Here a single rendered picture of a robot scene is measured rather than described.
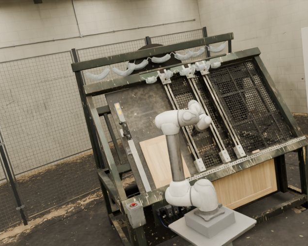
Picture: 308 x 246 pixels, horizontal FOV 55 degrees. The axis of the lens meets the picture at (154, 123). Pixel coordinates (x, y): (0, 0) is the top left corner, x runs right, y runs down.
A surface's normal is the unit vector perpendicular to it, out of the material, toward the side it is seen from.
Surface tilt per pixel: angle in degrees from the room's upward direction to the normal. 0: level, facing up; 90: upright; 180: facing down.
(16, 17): 90
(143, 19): 90
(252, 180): 90
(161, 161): 59
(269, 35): 90
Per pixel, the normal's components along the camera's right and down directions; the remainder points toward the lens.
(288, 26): -0.82, 0.28
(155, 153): 0.22, -0.38
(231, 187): 0.36, 0.14
